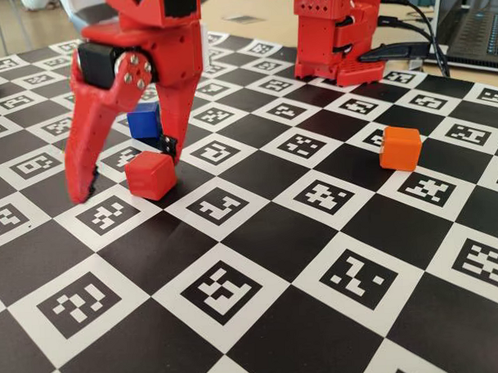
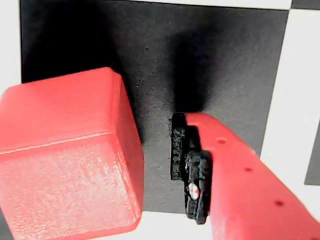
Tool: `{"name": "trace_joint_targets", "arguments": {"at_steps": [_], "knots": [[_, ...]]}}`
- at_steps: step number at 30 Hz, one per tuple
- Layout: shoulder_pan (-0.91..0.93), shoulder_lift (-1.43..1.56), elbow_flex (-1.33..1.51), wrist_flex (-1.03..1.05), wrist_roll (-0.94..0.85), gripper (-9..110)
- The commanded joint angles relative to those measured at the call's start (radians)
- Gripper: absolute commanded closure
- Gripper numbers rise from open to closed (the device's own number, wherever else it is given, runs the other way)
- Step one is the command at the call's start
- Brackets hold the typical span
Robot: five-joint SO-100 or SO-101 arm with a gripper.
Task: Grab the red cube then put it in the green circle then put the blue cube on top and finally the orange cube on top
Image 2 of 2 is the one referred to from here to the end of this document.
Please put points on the black white marker checkerboard mat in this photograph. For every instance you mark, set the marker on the black white marker checkerboard mat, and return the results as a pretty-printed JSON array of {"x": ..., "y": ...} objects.
[{"x": 225, "y": 62}]

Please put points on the red cube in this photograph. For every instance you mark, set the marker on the red cube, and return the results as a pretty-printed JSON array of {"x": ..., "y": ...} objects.
[{"x": 67, "y": 150}]

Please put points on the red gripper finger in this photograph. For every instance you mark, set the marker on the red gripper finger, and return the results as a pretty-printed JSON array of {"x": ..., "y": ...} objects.
[{"x": 250, "y": 195}]

